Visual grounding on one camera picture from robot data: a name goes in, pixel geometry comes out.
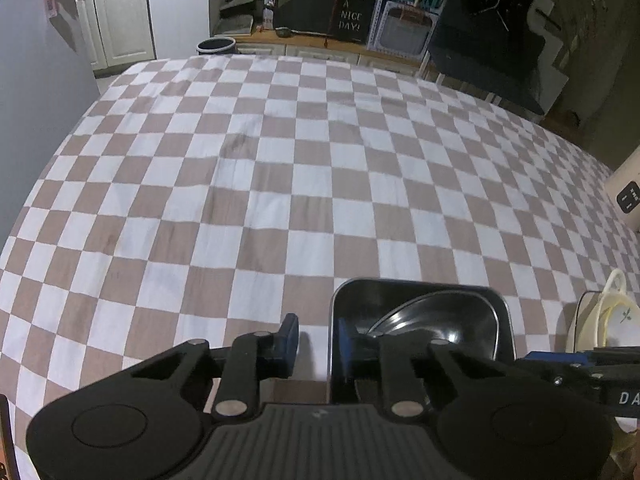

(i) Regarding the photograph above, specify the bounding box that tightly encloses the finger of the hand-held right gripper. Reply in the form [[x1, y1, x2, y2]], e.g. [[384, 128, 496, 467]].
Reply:
[[519, 362, 609, 402], [523, 351, 590, 369]]

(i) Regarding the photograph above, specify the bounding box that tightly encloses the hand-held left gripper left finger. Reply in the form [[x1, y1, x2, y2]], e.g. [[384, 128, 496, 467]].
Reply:
[[129, 312, 300, 419]]

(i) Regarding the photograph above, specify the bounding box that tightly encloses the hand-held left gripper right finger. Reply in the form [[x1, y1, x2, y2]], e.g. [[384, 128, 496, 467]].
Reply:
[[337, 317, 531, 419]]

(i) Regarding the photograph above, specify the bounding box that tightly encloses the cream ceramic dish with handles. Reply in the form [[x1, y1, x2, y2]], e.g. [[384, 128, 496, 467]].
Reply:
[[597, 268, 640, 351]]

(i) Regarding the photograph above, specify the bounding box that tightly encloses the yellow floral ceramic bowl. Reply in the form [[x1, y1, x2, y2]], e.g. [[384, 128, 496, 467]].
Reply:
[[607, 299, 640, 349]]

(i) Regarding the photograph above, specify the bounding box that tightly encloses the round steel bowl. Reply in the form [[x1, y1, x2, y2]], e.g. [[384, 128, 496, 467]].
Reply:
[[367, 289, 499, 359]]

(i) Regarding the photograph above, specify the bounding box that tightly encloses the small rectangular steel container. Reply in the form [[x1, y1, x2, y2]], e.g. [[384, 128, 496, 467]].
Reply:
[[327, 277, 517, 406]]

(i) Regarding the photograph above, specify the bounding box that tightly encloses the checkered tablecloth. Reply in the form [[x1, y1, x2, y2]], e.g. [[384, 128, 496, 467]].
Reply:
[[0, 54, 640, 480]]

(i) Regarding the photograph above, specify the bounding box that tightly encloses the cream electric kettle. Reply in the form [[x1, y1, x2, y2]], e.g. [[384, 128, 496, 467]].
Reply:
[[603, 145, 640, 234]]

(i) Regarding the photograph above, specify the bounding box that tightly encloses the wooden sideboard with drawers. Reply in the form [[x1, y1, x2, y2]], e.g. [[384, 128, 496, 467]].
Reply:
[[232, 27, 431, 74]]

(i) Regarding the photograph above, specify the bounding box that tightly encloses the black round bin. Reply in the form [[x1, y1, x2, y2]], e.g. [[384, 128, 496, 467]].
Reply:
[[196, 37, 237, 56]]

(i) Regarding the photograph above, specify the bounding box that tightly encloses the grey flat case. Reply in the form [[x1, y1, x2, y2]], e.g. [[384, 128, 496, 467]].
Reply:
[[214, 2, 257, 36]]

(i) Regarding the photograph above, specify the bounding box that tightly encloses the blue framed poster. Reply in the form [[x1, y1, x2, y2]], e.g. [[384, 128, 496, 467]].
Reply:
[[367, 0, 449, 59]]

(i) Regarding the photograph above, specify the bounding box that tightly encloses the black lettered sign board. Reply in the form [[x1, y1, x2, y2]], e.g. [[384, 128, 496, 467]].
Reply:
[[272, 0, 381, 44]]

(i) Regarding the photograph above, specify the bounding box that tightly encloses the white kitchen cabinet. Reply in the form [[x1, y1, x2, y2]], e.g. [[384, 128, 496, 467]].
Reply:
[[73, 0, 156, 74]]

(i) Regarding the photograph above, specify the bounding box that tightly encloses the dark long-handled utensil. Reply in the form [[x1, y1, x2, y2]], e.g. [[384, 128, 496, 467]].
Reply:
[[274, 26, 329, 40]]

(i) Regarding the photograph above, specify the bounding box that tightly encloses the red hanging cord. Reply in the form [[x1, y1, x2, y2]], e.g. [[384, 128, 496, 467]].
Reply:
[[323, 0, 349, 50]]

